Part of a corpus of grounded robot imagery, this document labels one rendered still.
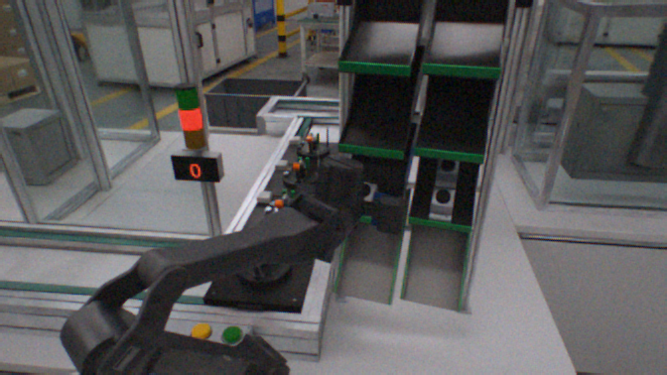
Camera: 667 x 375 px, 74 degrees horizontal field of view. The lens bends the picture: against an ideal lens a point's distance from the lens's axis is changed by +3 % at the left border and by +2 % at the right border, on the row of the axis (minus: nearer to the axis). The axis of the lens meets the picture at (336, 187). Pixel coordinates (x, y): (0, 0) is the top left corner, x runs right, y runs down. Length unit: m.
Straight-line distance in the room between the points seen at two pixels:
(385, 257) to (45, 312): 0.82
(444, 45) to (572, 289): 1.22
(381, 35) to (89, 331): 0.69
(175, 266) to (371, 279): 0.64
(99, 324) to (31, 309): 0.81
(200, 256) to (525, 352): 0.89
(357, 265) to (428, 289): 0.17
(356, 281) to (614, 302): 1.16
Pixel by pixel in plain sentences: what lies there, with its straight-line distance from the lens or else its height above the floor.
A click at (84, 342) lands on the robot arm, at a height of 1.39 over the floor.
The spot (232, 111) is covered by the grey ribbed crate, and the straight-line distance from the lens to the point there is 3.07.
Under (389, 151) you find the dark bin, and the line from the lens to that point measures 0.84.
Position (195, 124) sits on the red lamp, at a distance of 1.14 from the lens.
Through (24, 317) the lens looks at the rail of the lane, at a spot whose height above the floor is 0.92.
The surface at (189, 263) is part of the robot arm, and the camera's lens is 0.49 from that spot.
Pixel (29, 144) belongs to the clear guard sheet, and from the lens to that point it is 1.49.
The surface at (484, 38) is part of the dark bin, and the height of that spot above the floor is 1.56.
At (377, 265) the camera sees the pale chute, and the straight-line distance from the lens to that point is 1.05.
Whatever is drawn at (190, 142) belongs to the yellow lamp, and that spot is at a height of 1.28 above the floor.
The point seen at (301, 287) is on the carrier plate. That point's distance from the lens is 1.11.
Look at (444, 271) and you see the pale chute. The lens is 1.06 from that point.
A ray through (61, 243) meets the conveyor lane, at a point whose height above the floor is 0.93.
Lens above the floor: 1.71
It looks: 29 degrees down
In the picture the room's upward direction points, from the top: straight up
